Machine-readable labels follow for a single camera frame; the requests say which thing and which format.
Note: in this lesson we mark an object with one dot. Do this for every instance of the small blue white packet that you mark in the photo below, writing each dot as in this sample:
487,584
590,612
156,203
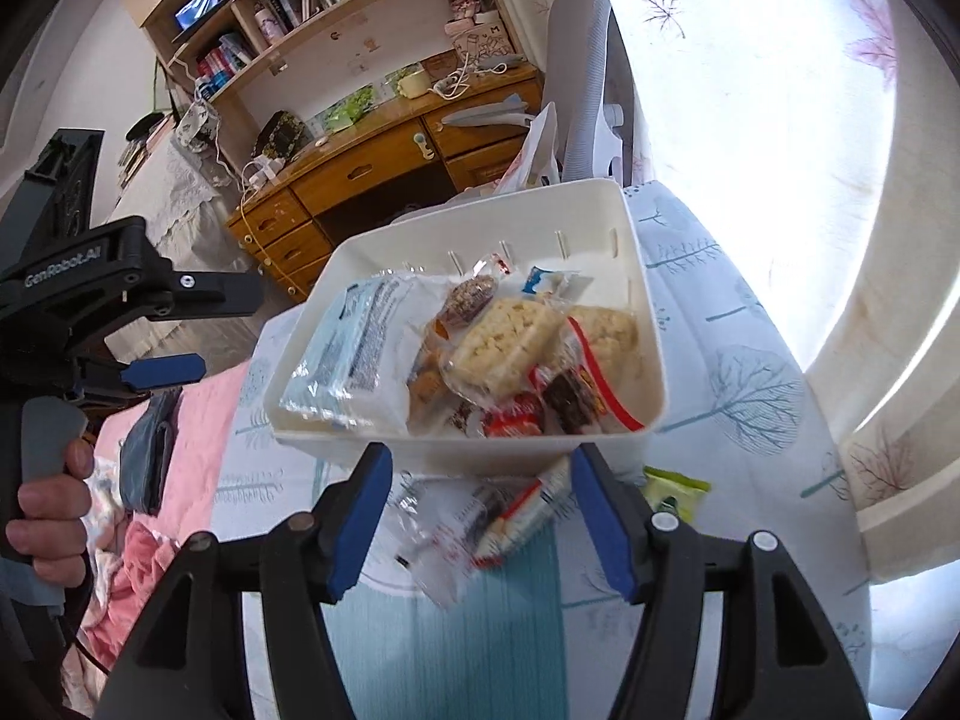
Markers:
544,279

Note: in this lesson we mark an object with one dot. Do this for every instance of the white plastic storage box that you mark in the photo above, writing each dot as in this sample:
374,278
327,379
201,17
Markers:
450,454

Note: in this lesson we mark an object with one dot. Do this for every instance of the small red white candy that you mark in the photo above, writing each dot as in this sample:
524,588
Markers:
493,266

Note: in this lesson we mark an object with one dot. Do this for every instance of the black patterned box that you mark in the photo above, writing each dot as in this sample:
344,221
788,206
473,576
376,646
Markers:
281,136

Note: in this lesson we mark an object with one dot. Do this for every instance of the white printed canvas bag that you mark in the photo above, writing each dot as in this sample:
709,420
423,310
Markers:
480,41

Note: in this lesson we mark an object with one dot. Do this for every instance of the pink blanket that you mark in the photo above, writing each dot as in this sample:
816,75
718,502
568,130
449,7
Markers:
202,435

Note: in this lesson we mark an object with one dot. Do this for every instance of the person's left hand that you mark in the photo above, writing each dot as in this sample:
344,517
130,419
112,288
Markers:
49,532

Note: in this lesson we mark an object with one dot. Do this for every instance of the nut bar clear packet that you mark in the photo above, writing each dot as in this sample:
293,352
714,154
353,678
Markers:
429,375

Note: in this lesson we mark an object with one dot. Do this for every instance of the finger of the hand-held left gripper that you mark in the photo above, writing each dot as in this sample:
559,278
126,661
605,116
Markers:
165,371
217,294

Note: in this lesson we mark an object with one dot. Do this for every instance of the green snack packet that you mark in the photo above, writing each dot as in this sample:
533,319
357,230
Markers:
675,491

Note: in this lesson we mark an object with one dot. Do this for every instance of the light blue biscuit packet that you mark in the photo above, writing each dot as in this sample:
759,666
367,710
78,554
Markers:
352,345

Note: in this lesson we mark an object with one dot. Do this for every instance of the white lace cover cloth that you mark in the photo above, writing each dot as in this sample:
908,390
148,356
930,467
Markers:
172,180

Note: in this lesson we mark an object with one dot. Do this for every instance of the grey shark plush toy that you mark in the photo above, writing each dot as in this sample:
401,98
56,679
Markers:
484,112

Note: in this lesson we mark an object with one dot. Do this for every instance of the teal placemat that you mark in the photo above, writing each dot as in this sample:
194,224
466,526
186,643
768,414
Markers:
480,652

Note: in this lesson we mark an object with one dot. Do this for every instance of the puffed rice cake packet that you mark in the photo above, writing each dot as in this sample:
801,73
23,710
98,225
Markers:
607,334

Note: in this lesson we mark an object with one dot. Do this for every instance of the puffed rice bar clear packet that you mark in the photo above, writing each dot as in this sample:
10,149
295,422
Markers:
502,345

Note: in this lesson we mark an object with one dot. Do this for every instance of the dark chocolate ball clear packet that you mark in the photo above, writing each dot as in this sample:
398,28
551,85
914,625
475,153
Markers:
469,298

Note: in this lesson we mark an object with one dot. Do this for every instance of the wooden desk with drawers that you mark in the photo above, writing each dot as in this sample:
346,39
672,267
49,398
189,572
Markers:
360,165

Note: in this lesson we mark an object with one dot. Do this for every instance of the grey office chair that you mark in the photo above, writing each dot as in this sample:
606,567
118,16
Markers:
585,90

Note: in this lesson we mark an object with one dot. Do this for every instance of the yellow mug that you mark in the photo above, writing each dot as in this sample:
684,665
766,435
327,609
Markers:
412,82

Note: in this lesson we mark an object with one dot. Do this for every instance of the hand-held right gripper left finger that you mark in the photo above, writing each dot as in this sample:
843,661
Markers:
360,532

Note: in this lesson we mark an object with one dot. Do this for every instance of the wooden bookshelf hutch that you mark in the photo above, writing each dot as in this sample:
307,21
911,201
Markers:
337,37

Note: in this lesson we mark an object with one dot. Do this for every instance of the white plastic bag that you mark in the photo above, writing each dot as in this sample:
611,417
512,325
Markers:
536,157

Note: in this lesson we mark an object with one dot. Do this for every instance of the long red white snack packet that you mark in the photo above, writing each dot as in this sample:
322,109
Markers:
525,514

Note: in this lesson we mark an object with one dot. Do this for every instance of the white floral curtain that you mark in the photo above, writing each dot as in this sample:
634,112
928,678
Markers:
787,127

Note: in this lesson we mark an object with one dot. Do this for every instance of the small screen on shelf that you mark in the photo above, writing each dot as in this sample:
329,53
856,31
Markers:
210,0

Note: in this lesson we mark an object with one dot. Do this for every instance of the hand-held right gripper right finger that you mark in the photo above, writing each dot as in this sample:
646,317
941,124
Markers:
604,532

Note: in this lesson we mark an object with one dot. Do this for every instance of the green tissue pack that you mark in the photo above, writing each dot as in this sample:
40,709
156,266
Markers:
345,109

